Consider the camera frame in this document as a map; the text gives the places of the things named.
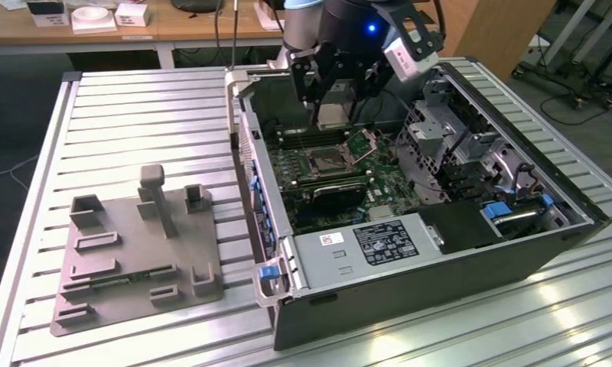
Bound white round holder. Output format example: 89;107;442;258
71;6;119;35

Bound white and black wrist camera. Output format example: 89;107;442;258
376;0;446;83

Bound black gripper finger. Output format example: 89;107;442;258
288;41;339;116
354;62;394;105

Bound black open PC case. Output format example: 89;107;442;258
224;56;612;352

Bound metal socket cover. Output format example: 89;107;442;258
342;128;382;161

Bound silver CPU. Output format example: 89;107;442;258
315;99;356;131

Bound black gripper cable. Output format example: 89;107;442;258
431;0;450;41

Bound blue disk carrier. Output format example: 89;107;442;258
482;194;552;230

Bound black graphics card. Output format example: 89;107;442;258
284;174;370;219

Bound green RAM stick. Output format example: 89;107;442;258
84;267;159;286

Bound wooden desk with white frame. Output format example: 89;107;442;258
152;0;440;70
0;0;160;46

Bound wooden cabinet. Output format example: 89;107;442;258
426;0;558;82

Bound black wheeled equipment stand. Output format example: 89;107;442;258
510;0;612;112

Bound grey parts rack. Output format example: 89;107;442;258
48;164;225;337

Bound grey metal drive cage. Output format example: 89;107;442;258
395;78;516;203

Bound silver chipset heatsink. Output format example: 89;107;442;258
367;206;398;221

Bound green motherboard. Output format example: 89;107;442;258
263;125;420;235

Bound CPU socket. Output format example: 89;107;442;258
306;147;359;177

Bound grey power supply unit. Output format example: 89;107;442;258
291;213;448;290

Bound small cardboard box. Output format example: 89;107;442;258
254;2;287;31

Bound black drive bay cover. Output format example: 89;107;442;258
418;200;506;255

